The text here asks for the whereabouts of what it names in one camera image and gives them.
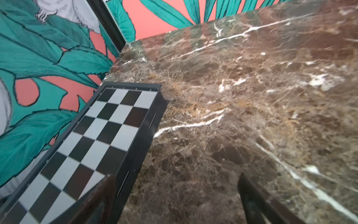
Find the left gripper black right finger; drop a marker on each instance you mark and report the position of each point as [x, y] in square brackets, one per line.
[259, 205]

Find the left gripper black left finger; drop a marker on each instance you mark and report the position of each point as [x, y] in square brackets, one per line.
[104, 193]

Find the black white checkerboard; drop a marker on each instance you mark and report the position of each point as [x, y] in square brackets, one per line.
[110, 136]

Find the left black frame post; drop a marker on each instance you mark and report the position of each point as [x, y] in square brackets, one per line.
[108, 22]

